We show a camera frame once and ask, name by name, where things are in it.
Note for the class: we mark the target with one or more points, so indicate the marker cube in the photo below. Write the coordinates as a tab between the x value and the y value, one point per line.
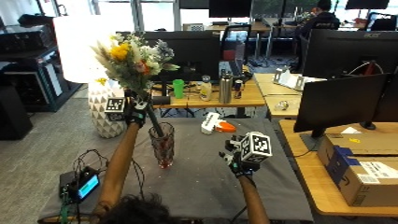
114	105
256	146

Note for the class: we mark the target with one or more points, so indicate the cardboard box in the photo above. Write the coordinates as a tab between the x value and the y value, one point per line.
364	169

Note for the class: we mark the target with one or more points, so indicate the person's right hand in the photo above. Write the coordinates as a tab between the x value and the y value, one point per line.
239	158

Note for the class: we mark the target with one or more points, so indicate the black device with screen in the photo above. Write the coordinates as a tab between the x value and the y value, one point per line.
79	186

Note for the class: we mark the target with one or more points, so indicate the dried flower bouquet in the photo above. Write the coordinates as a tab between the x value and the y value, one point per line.
133	63

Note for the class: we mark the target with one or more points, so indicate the slim drink can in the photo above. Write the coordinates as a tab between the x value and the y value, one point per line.
238	89

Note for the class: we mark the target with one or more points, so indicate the light wooden side desk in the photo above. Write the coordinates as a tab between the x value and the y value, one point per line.
276	93

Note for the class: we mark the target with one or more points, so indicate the large black computer monitor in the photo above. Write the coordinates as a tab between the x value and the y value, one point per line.
351	54

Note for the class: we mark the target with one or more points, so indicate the crumpled clear wrapper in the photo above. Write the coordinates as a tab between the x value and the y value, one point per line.
282	105

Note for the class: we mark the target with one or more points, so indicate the person's left hand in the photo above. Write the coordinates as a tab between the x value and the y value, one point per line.
135	112

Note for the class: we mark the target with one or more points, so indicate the left marker cube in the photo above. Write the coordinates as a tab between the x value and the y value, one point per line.
114	105

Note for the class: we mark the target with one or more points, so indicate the black office chair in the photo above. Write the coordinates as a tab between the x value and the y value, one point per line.
235	43

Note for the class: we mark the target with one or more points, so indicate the steel water bottle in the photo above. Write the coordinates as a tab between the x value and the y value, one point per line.
224	87

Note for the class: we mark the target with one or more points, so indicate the grey table cloth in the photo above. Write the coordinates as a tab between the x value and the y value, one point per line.
198	180

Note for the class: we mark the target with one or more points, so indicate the right marker cube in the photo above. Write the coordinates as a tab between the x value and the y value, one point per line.
256	146

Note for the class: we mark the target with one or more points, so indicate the green plastic cup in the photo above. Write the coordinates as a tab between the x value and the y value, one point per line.
178	88

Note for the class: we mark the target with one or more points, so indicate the clear plastic bottle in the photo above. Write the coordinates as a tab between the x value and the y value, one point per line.
205	88

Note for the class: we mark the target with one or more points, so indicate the black monitor with bouquet before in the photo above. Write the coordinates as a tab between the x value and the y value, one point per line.
190	56

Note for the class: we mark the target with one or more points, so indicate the white patterned ceramic vase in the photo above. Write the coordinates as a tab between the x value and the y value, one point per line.
102	109

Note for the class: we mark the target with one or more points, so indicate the black equipment rack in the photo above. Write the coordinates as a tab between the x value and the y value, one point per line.
27	68

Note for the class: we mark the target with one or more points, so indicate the white and orange tool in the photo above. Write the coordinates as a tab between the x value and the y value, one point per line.
215	123

